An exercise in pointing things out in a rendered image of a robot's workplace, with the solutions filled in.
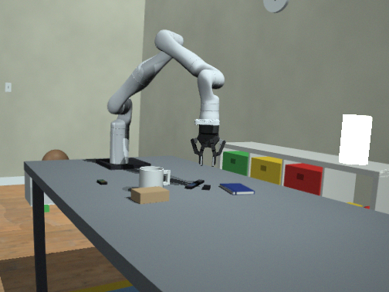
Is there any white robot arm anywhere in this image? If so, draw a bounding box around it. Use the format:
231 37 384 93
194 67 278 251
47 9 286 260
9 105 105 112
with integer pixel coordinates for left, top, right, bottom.
107 30 225 165

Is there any tan rectangular block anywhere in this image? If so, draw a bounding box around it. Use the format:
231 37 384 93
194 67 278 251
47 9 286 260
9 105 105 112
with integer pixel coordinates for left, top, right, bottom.
131 186 170 204

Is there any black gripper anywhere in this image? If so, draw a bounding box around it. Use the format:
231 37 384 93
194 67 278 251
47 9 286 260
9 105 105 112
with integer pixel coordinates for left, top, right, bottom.
191 124 226 167

